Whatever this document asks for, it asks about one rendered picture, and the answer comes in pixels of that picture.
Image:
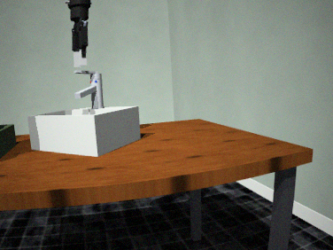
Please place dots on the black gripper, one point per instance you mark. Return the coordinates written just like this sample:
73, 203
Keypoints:
80, 34

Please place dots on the white rectangular sink basin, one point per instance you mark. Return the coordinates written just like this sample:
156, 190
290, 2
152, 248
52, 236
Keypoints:
78, 132

